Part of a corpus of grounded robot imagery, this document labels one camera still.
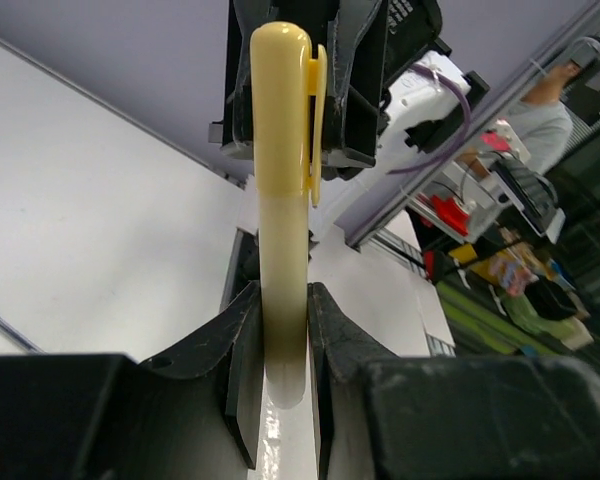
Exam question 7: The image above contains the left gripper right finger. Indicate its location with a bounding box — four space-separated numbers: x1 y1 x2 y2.
308 283 600 479

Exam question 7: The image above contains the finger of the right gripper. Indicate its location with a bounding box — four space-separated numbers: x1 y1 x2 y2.
322 1 388 170
221 0 260 160

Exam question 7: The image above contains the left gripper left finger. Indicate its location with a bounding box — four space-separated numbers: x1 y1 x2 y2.
0 279 266 480

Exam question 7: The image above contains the yellow highlighter cap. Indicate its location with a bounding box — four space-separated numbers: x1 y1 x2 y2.
250 21 327 207

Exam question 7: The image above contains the blue ballpoint pen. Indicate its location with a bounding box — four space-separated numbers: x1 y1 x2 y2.
0 316 43 354

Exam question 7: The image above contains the yellow highlighter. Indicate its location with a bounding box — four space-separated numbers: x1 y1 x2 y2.
258 192 309 409

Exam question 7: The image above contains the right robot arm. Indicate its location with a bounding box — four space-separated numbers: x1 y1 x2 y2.
209 1 489 184

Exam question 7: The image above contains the colourful background clutter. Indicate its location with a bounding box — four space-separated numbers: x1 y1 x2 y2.
424 228 600 352

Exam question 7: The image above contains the red box on shelf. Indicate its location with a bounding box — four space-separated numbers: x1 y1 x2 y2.
431 195 470 237

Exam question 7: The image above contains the person in grey shirt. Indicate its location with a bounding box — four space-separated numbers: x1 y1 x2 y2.
501 60 582 175

